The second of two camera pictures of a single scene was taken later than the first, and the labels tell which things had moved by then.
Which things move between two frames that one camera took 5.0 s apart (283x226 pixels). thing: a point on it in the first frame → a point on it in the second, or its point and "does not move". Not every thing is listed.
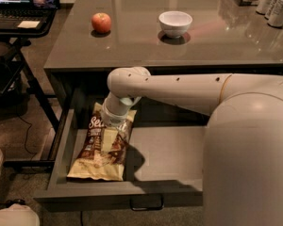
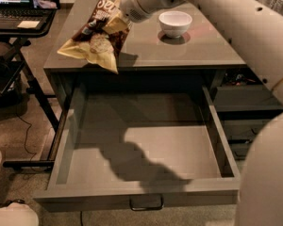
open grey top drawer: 164,164 does not move
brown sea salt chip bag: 90,163 → 93,45
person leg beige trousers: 15,215 does not move
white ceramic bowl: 174,24 does not move
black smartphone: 45,1 does not move
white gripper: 113,118 → 136,2
